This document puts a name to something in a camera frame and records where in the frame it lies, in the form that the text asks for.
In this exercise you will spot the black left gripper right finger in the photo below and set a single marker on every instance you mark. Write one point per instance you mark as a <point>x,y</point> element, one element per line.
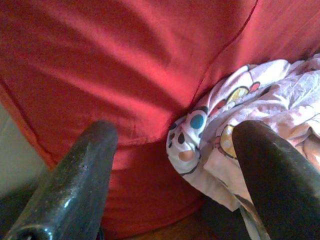
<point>282,190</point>

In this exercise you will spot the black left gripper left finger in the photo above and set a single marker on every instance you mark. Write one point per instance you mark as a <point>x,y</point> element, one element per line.
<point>75,187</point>

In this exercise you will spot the pink cartoon print blanket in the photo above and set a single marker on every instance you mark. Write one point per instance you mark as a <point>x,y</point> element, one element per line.
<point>275,95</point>

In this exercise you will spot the large red covered mattress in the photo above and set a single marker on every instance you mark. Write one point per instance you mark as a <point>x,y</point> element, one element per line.
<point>112,62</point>

